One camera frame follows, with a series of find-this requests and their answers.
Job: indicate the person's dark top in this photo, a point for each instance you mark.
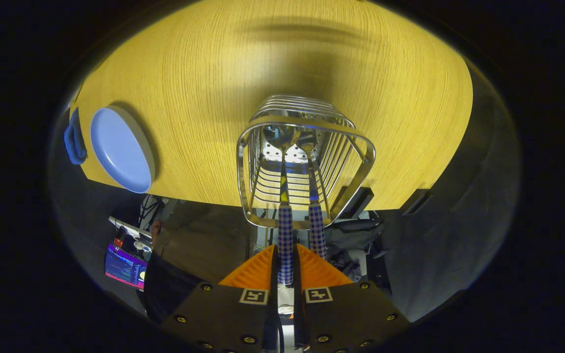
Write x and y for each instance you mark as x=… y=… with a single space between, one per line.
x=169 y=289

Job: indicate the black table bracket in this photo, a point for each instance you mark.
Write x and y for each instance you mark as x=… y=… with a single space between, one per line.
x=417 y=201
x=358 y=201

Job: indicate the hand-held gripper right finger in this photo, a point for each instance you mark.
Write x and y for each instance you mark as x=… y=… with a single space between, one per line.
x=351 y=314

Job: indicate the blue round plate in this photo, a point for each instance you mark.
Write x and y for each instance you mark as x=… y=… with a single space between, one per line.
x=120 y=147

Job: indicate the blue folded cloth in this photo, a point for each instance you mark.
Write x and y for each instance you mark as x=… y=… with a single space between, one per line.
x=72 y=142

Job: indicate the laptop with purple screen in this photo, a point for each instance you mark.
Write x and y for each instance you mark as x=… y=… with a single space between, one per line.
x=125 y=267

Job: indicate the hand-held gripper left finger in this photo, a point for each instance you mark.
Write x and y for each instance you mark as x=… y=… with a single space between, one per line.
x=214 y=314

